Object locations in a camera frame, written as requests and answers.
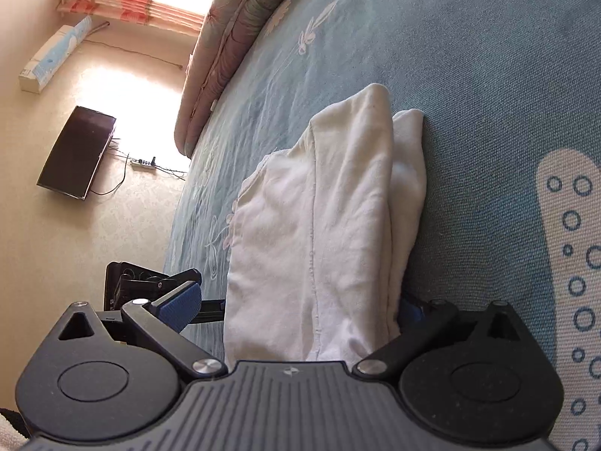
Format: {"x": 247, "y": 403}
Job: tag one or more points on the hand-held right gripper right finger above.
{"x": 411, "y": 312}

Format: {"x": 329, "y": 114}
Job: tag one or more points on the white power strip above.
{"x": 143, "y": 163}

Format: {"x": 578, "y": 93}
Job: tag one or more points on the white air conditioner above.
{"x": 54, "y": 54}

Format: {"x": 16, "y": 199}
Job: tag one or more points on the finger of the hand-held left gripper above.
{"x": 183, "y": 276}
{"x": 213, "y": 311}

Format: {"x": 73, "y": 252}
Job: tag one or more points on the pink floral folded quilt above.
{"x": 234, "y": 33}

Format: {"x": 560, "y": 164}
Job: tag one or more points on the white printed sweatshirt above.
{"x": 328, "y": 221}

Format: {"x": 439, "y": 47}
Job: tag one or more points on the pink striped curtain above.
{"x": 131, "y": 7}

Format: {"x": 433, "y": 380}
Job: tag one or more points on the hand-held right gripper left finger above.
{"x": 181, "y": 305}

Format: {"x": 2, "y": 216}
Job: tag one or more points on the black television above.
{"x": 77, "y": 155}

